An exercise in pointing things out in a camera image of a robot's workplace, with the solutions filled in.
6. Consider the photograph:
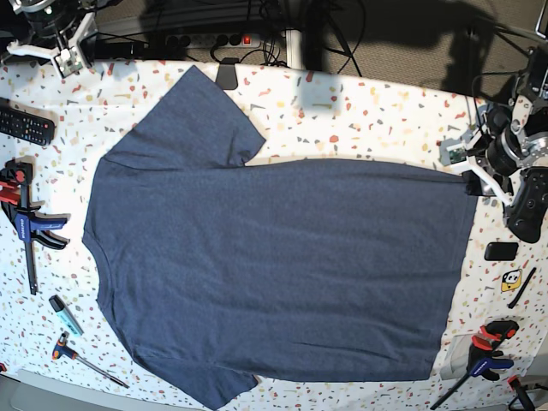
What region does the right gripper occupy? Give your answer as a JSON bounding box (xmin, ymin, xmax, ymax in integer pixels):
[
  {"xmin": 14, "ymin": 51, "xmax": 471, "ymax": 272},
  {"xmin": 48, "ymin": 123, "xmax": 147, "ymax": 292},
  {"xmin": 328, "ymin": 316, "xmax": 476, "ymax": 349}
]
[{"xmin": 7, "ymin": 8, "xmax": 97, "ymax": 78}]

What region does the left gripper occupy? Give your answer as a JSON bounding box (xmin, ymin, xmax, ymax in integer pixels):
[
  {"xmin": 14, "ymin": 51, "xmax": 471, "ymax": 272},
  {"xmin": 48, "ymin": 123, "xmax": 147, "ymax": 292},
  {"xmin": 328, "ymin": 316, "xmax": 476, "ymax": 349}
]
[{"xmin": 439, "ymin": 102, "xmax": 547, "ymax": 206}]

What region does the blue-grey T-shirt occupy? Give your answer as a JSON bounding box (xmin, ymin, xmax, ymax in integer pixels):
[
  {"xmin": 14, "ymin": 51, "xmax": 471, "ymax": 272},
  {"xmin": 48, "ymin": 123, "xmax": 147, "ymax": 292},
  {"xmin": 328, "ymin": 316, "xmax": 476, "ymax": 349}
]
[{"xmin": 82, "ymin": 68, "xmax": 477, "ymax": 409}]

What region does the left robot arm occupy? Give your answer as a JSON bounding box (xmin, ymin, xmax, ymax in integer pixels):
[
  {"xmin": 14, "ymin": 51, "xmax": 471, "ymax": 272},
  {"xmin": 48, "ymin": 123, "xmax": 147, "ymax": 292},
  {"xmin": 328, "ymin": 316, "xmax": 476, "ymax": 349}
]
[{"xmin": 438, "ymin": 4, "xmax": 547, "ymax": 206}]

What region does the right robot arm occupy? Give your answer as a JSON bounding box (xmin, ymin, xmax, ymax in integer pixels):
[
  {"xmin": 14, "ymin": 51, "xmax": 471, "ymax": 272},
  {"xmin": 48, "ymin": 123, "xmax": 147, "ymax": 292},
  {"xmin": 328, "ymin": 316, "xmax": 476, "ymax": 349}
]
[{"xmin": 6, "ymin": 1, "xmax": 98, "ymax": 80}]

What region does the black game controller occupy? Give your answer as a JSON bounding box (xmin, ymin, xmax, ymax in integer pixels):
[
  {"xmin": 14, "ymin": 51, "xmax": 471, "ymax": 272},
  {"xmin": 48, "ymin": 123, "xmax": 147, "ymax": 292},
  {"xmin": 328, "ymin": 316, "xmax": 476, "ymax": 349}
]
[{"xmin": 504, "ymin": 166, "xmax": 547, "ymax": 244}]

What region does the black phone-like case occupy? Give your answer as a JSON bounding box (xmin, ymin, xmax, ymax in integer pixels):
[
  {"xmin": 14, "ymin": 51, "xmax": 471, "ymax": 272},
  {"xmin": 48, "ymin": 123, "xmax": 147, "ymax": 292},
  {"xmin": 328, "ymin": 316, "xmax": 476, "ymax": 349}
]
[{"xmin": 484, "ymin": 242, "xmax": 519, "ymax": 261}]

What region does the black TV remote control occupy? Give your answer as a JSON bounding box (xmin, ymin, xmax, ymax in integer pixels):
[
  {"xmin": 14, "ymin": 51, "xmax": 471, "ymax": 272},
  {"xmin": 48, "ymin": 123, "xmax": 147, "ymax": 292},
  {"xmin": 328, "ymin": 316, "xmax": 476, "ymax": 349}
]
[{"xmin": 1, "ymin": 98, "xmax": 57, "ymax": 146}]

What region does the yellow cartoon sticker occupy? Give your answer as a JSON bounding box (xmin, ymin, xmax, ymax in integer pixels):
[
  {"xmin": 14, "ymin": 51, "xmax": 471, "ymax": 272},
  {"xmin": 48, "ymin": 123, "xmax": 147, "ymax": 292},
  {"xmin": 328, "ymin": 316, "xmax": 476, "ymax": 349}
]
[{"xmin": 501, "ymin": 269, "xmax": 522, "ymax": 292}]

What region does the white power strip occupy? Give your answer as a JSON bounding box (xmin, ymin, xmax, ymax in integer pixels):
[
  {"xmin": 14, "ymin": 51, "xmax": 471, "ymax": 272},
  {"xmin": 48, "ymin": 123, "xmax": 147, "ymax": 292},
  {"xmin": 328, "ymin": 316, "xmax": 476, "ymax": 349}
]
[{"xmin": 162, "ymin": 33, "xmax": 261, "ymax": 50}]

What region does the black thin stick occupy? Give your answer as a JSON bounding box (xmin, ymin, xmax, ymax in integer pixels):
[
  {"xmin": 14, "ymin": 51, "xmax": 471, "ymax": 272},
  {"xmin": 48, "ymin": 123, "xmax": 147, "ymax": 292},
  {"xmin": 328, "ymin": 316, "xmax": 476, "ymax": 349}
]
[{"xmin": 508, "ymin": 267, "xmax": 537, "ymax": 309}]

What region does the small blue red bar clamp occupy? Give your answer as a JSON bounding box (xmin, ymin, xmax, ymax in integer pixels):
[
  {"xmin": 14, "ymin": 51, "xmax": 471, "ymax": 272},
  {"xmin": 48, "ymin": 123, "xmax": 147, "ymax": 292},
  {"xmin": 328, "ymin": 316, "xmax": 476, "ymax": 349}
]
[{"xmin": 430, "ymin": 319, "xmax": 520, "ymax": 410}]

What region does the large blue red bar clamp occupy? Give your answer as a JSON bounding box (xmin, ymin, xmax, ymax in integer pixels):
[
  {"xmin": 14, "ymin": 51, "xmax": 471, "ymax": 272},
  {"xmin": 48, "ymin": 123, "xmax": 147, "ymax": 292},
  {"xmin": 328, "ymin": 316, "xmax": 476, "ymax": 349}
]
[{"xmin": 1, "ymin": 160, "xmax": 69, "ymax": 295}]

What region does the red clamp at table edge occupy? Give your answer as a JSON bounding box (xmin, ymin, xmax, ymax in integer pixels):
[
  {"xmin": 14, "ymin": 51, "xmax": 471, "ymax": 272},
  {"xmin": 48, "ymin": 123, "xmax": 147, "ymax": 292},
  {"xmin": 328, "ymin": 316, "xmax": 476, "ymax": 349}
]
[{"xmin": 508, "ymin": 376, "xmax": 536, "ymax": 411}]

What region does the teal highlighter marker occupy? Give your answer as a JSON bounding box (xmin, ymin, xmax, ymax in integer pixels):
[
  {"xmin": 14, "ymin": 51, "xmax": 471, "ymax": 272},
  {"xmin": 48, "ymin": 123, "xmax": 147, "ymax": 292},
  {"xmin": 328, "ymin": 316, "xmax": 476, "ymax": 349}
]
[{"xmin": 49, "ymin": 295, "xmax": 84, "ymax": 337}]

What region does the black table clip mount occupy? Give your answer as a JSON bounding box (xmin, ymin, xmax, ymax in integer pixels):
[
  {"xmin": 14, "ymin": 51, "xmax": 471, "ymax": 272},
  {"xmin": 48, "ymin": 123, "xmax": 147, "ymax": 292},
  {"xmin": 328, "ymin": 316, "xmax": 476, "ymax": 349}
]
[{"xmin": 215, "ymin": 57, "xmax": 239, "ymax": 91}]

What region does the orange blue T-handle screwdriver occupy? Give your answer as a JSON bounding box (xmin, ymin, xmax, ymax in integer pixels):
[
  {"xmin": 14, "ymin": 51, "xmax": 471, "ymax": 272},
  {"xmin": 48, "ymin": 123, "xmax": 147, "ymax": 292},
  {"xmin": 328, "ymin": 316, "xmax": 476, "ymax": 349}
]
[{"xmin": 51, "ymin": 331, "xmax": 129, "ymax": 389}]

